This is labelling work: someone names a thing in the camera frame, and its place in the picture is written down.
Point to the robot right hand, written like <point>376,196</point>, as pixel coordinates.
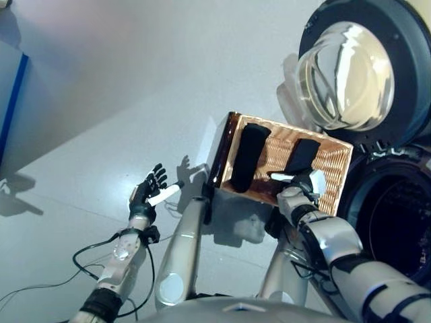
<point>318,181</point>

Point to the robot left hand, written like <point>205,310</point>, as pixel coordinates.
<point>144,198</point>

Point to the black garment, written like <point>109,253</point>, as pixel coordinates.
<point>249,158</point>
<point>303,154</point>

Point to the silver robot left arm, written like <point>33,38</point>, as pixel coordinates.
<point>118,266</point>

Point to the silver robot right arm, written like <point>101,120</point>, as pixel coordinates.
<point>336,235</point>

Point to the grey front-load washing machine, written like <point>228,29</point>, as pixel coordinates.
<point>387,218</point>

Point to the round washing machine door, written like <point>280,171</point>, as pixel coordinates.
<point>410,67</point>

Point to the woven wicker basket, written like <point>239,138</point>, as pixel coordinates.
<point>279,161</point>

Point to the silver robot left leg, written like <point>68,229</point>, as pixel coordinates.
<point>182,252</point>

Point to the silver robot leg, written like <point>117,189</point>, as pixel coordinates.
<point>283,279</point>
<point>182,252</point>

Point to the metal door hinge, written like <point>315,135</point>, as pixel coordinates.
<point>384,149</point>

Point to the silver robot right leg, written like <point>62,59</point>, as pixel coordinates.
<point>283,279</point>

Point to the silver robot torso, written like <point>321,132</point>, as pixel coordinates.
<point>235,311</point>

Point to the grey cabinet with dark edge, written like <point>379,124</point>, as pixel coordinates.
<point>10,101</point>

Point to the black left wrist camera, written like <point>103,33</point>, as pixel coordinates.
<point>152,234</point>

